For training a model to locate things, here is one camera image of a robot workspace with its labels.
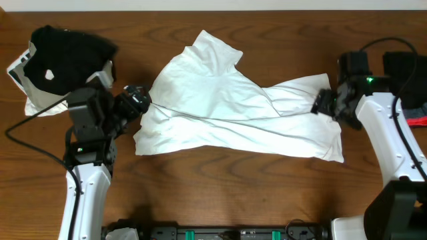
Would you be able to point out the black folded garment on pile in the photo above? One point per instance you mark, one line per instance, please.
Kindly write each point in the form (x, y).
(64, 60)

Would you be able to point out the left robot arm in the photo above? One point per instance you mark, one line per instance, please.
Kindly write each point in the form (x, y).
(87, 187)

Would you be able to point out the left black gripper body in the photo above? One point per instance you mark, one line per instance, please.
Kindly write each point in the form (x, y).
(134, 98)

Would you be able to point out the white Mr Robot t-shirt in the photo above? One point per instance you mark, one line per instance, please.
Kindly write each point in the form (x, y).
(201, 99)

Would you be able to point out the beige folded garment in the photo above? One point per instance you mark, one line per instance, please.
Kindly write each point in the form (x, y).
(40, 98)

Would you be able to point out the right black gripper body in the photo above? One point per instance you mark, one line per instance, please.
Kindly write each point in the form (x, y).
(345, 110)

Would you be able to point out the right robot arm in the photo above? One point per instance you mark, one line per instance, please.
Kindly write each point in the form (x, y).
(363, 101)

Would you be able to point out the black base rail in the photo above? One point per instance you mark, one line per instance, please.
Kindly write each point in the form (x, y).
(296, 229)

